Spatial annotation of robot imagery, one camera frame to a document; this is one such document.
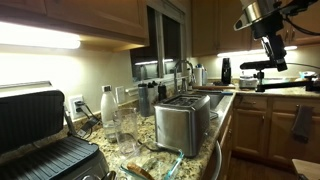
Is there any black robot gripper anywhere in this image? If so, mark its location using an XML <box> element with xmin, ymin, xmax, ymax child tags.
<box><xmin>251</xmin><ymin>13</ymin><xmax>287</xmax><ymax>71</ymax></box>

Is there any toasted bread slice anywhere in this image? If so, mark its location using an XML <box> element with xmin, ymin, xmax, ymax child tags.
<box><xmin>127</xmin><ymin>162</ymin><xmax>154</xmax><ymax>180</ymax></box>

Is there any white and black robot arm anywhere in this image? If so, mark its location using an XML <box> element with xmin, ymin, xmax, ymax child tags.
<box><xmin>233</xmin><ymin>0</ymin><xmax>318</xmax><ymax>71</ymax></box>

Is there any stainless steel two-slot toaster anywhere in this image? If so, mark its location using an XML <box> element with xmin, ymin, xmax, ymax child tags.
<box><xmin>154</xmin><ymin>94</ymin><xmax>210</xmax><ymax>157</ymax></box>

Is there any black soda maker machine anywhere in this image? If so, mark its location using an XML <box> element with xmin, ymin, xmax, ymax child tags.
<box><xmin>221</xmin><ymin>58</ymin><xmax>231</xmax><ymax>84</ymax></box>

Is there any white paper towel roll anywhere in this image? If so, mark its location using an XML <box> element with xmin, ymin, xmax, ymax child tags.
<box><xmin>194</xmin><ymin>64</ymin><xmax>203</xmax><ymax>86</ymax></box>

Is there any chrome kitchen faucet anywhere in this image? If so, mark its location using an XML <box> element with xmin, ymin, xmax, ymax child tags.
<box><xmin>174</xmin><ymin>59</ymin><xmax>196</xmax><ymax>94</ymax></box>

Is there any dark hanging dish towel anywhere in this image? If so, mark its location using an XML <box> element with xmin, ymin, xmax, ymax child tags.
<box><xmin>291</xmin><ymin>105</ymin><xmax>313</xmax><ymax>144</ymax></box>

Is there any clear glass baking dish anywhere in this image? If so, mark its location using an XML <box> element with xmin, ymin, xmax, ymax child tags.
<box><xmin>120</xmin><ymin>141</ymin><xmax>184</xmax><ymax>180</ymax></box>

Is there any clear plastic water bottle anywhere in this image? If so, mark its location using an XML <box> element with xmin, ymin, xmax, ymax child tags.
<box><xmin>101</xmin><ymin>85</ymin><xmax>118</xmax><ymax>143</ymax></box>

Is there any black panini press grill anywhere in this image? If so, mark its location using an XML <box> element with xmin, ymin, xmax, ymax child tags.
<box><xmin>0</xmin><ymin>82</ymin><xmax>108</xmax><ymax>180</ymax></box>

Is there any under-cabinet light strip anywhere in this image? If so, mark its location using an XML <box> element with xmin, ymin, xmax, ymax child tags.
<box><xmin>0</xmin><ymin>22</ymin><xmax>81</xmax><ymax>49</ymax></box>

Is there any wall power outlet with plug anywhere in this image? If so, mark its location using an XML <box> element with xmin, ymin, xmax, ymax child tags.
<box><xmin>68</xmin><ymin>95</ymin><xmax>84</xmax><ymax>120</ymax></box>

